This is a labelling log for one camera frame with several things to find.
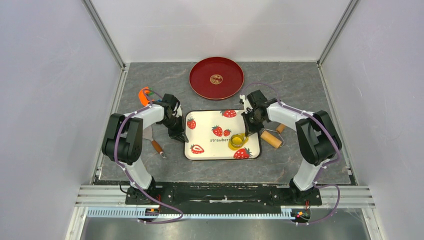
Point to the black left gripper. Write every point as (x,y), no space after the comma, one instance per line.
(180,134)

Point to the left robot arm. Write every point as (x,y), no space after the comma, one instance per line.
(123,139)

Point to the yellow dough ball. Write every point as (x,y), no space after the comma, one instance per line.
(238,141)

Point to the white strawberry tray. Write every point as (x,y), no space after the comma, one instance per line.
(212,136)

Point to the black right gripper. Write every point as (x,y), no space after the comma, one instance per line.
(251,129)

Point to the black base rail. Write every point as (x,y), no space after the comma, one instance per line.
(195,198)

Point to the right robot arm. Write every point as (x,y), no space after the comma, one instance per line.
(318,140)

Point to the metal scraper wooden handle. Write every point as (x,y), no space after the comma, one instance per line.
(148,135)

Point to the orange curved toy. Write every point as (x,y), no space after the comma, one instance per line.
(143,96)

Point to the red round plate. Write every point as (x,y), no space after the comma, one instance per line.
(216,78)

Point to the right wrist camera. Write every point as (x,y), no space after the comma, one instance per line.
(245,102)

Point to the wooden dough roller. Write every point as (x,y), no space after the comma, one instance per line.
(274,137)

